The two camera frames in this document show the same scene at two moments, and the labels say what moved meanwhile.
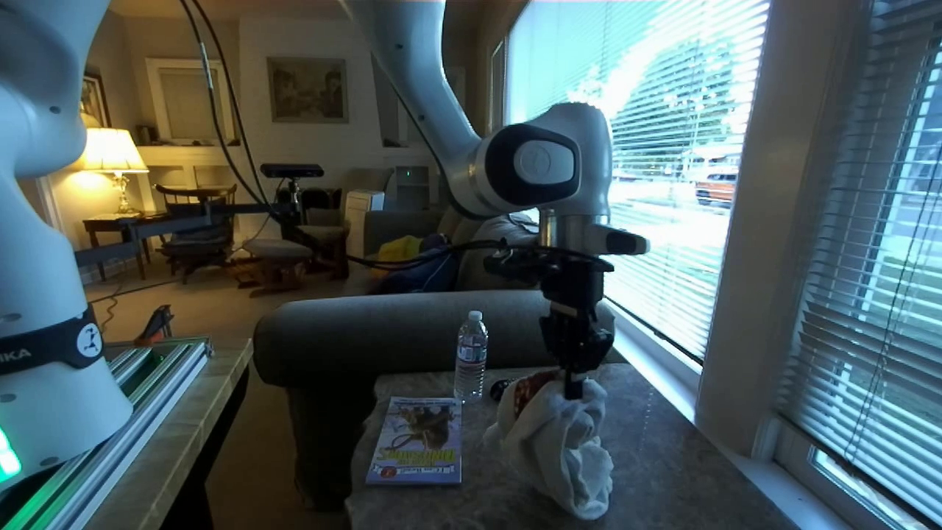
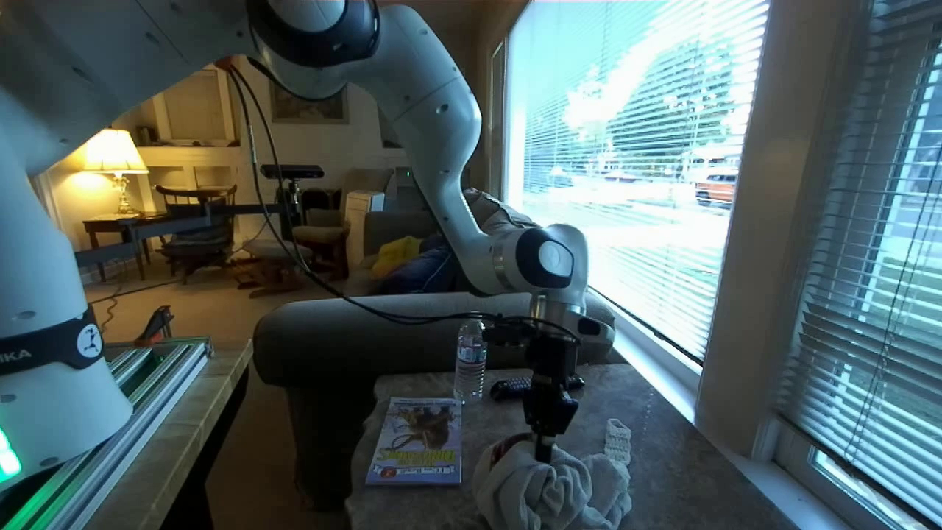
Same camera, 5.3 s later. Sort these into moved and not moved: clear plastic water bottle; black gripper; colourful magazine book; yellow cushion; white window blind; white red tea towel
Moved: black gripper; white red tea towel
Not moved: yellow cushion; clear plastic water bottle; colourful magazine book; white window blind
